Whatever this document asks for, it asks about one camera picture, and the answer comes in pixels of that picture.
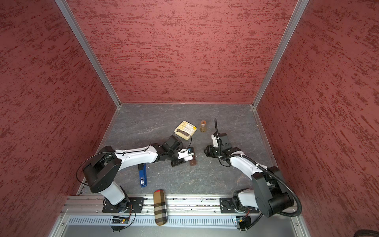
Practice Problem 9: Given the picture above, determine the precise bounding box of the clear amber pill bottle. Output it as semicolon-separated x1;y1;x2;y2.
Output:
199;120;207;132

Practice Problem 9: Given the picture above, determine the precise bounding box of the brown weekly pill organizer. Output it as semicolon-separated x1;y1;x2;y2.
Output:
189;157;197;166

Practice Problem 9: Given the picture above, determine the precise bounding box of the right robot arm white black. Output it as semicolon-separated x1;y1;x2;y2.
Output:
204;132;300;217

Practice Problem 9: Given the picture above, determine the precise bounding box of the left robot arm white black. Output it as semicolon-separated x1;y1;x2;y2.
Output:
82;135;194;206

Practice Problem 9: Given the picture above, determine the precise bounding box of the yellow calculator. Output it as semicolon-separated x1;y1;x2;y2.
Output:
174;120;197;140

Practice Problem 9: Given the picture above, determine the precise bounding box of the plaid glasses case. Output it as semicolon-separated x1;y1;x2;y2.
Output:
154;190;168;226

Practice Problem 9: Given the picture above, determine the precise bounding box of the right corner aluminium profile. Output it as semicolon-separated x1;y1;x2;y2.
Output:
252;0;309;110

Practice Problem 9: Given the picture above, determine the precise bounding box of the corner aluminium profile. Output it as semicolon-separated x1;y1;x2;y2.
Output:
55;0;122;109
252;0;309;110

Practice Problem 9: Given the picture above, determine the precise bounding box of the left corner aluminium profile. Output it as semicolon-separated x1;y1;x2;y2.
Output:
55;0;122;109

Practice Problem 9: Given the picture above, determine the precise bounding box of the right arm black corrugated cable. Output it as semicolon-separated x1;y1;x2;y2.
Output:
214;118;303;217

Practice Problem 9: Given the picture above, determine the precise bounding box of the aluminium front rail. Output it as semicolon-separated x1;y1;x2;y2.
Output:
48;194;311;237

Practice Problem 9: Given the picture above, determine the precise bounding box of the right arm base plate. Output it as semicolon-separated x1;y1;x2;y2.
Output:
219;197;260;214

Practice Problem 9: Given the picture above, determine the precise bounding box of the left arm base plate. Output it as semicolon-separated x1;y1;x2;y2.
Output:
102;197;145;213

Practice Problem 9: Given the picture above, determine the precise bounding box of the right circuit board with wires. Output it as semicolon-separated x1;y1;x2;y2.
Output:
236;213;263;232

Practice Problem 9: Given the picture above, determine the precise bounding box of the circuit board with wires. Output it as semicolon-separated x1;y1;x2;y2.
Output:
236;213;263;232
110;204;136;232

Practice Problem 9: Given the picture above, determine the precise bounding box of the left circuit board with wires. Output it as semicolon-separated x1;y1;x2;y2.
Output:
110;204;136;232

